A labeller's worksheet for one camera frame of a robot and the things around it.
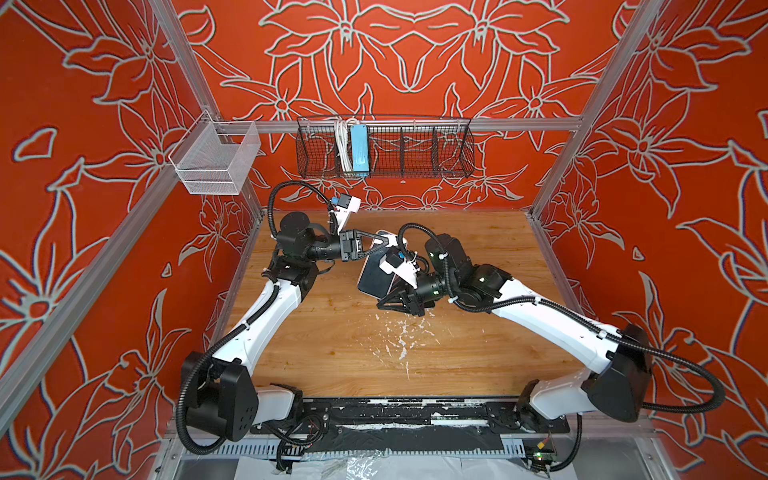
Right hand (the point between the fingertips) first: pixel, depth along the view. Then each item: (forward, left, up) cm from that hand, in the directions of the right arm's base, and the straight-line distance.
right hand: (376, 303), depth 65 cm
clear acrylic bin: (+50, +52, +5) cm, 72 cm away
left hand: (+9, -2, +10) cm, 13 cm away
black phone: (+3, +1, +5) cm, 6 cm away
